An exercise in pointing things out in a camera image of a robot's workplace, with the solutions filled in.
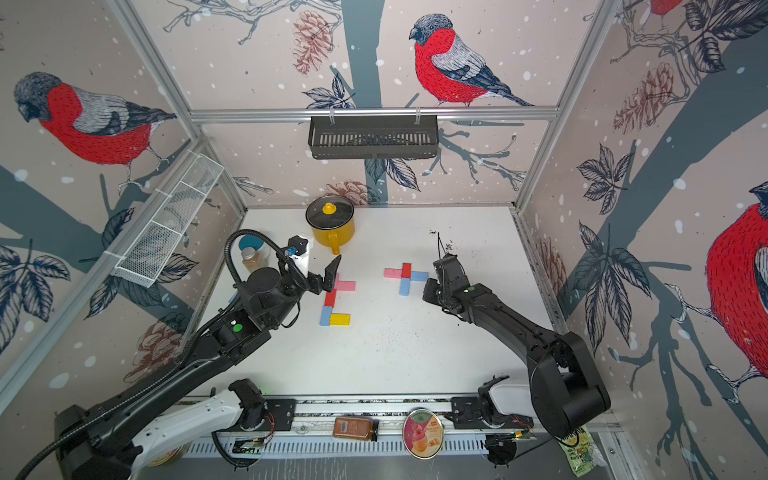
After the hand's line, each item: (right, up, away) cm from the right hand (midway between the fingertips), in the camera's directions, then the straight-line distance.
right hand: (428, 285), depth 89 cm
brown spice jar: (-58, +8, +6) cm, 59 cm away
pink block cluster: (-11, +2, +11) cm, 16 cm away
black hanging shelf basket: (-18, +50, +17) cm, 56 cm away
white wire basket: (-79, +10, -9) cm, 80 cm away
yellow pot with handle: (-30, +14, +7) cm, 34 cm away
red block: (-6, +3, +11) cm, 13 cm away
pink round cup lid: (-4, -31, -21) cm, 37 cm away
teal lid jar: (-60, +13, +12) cm, 63 cm away
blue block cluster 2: (-32, -10, +2) cm, 34 cm away
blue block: (-7, -2, +8) cm, 11 cm away
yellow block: (-27, -11, +1) cm, 29 cm away
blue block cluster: (-2, +1, +13) cm, 14 cm away
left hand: (-27, +14, -20) cm, 36 cm away
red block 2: (-31, -5, +5) cm, 32 cm away
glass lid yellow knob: (-34, +23, +14) cm, 43 cm away
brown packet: (-19, -30, -21) cm, 41 cm away
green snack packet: (+33, -35, -22) cm, 53 cm away
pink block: (-24, +5, -23) cm, 33 cm away
